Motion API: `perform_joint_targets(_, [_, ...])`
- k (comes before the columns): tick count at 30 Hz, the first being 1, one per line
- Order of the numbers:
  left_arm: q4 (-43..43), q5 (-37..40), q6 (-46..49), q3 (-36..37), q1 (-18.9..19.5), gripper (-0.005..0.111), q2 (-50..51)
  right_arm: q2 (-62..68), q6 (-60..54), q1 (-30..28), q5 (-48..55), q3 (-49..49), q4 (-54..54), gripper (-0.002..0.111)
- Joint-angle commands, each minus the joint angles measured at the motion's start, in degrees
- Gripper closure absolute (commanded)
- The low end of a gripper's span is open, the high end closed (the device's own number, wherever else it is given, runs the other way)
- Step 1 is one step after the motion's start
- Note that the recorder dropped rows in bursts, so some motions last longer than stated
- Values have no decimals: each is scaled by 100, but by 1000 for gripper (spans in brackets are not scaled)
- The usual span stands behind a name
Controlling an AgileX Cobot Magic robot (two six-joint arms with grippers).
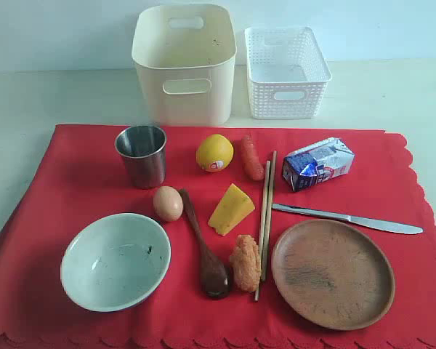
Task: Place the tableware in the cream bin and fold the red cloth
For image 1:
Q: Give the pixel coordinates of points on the orange red sausage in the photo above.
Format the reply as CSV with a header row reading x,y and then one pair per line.
x,y
251,163

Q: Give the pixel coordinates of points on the brown egg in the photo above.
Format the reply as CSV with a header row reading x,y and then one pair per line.
x,y
167,203

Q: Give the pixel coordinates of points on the orange fried chicken piece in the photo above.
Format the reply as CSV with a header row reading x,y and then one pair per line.
x,y
246,263

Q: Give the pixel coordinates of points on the blue white milk carton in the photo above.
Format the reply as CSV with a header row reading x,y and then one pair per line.
x,y
316,163

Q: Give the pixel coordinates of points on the yellow cheese wedge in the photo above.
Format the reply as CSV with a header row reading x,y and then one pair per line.
x,y
232,208

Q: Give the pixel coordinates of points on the long wooden chopstick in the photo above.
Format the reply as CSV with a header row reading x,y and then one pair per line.
x,y
262,223

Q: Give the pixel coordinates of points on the stainless steel cup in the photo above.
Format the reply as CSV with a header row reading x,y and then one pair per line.
x,y
143,152

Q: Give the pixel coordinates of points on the short wooden chopstick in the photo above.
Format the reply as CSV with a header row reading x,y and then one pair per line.
x,y
270,189

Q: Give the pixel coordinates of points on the dark wooden spoon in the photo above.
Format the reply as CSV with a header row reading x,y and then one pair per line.
x,y
214,277

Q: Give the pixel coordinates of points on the red scalloped table cloth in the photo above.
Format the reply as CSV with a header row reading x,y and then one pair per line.
x,y
81,178

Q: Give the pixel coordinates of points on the white perforated plastic basket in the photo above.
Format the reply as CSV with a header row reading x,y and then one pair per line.
x,y
287,74

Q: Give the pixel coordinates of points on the cream plastic storage bin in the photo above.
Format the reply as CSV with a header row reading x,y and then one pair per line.
x,y
185,61

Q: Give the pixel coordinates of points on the pale green ceramic bowl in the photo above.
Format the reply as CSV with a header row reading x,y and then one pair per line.
x,y
115,262

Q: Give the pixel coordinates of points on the round brown wooden plate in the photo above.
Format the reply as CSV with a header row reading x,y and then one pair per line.
x,y
333,275

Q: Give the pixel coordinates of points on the silver table knife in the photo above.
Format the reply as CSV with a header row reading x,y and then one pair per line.
x,y
382,225

